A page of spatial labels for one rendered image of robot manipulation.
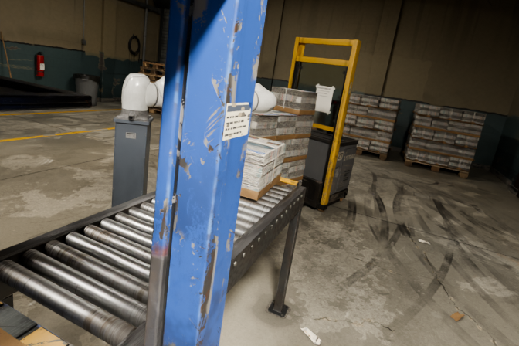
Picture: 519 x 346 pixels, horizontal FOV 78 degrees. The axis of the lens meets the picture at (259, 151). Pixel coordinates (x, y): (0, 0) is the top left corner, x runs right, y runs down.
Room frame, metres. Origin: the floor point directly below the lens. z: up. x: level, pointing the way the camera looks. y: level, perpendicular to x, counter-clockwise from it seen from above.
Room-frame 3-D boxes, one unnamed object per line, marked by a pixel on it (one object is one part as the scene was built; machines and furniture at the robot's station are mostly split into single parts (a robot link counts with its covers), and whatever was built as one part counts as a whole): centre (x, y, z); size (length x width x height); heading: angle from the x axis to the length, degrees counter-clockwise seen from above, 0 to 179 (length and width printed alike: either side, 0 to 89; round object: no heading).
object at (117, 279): (0.78, 0.38, 0.77); 0.47 x 0.05 x 0.05; 69
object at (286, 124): (3.03, -0.07, 0.95); 0.38 x 0.29 x 0.23; 53
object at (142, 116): (1.98, 0.81, 1.03); 0.22 x 0.18 x 0.06; 13
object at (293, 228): (1.71, -0.26, 0.34); 0.06 x 0.06 x 0.68; 69
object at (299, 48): (3.81, -0.27, 0.97); 0.09 x 0.09 x 1.75; 51
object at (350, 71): (3.40, -0.79, 0.97); 0.09 x 0.09 x 1.75; 51
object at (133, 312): (0.72, 0.40, 0.77); 0.47 x 0.05 x 0.05; 69
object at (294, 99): (3.27, -0.26, 0.65); 0.39 x 0.30 x 1.29; 51
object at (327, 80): (3.62, -0.54, 1.28); 0.57 x 0.01 x 0.65; 51
